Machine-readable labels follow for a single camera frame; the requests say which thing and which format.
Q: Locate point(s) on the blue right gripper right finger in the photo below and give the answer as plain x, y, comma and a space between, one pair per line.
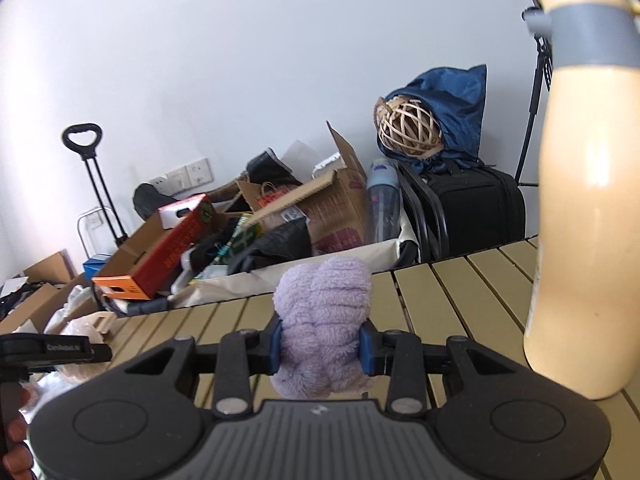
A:
367, 348

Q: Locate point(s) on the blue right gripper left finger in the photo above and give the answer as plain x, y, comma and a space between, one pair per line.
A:
274, 330

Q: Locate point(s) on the lavender fuzzy sock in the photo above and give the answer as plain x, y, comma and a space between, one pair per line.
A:
322, 306

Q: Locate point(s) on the left hand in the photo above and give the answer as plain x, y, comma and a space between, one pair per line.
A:
16, 459

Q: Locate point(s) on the blue storage box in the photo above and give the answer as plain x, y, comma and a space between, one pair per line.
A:
94, 264

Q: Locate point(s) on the brown cardboard box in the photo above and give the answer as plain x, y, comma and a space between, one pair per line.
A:
334, 205

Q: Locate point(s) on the grey water bottle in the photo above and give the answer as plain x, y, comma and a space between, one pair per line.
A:
384, 202

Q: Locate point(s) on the orange cardboard tray box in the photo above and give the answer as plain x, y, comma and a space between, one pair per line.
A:
146, 261

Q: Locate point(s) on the black suitcase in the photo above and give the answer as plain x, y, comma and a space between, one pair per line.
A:
463, 210

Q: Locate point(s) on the cream thermos jug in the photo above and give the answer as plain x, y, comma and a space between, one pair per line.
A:
582, 329

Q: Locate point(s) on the wicker rattan ball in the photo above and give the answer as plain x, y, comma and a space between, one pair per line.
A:
406, 127

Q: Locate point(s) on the dark blue cloth bag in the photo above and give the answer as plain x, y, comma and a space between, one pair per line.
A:
457, 99

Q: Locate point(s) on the chrome metal frame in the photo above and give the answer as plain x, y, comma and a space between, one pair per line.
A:
95, 235

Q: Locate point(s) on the wall power sockets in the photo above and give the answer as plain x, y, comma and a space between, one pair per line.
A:
185, 178

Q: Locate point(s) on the black trolley handle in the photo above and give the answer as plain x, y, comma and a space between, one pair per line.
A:
87, 153

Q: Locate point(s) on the black camera tripod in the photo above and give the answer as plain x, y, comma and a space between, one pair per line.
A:
535, 90

